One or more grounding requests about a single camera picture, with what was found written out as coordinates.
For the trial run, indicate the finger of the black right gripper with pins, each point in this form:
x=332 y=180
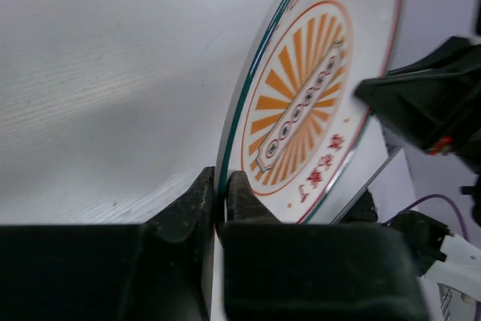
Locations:
x=457 y=56
x=400 y=105

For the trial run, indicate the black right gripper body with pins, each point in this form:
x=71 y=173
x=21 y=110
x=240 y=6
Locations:
x=454 y=106

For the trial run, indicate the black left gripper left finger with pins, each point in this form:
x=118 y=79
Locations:
x=161 y=269

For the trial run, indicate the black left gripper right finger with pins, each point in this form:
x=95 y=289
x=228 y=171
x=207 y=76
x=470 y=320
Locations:
x=287 y=271

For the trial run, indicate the white orange sunburst plate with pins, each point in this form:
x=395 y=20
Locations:
x=293 y=123

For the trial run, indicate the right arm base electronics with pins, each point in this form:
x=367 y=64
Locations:
x=423 y=235

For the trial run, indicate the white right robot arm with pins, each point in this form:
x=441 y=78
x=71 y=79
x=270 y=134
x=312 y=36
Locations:
x=461 y=270

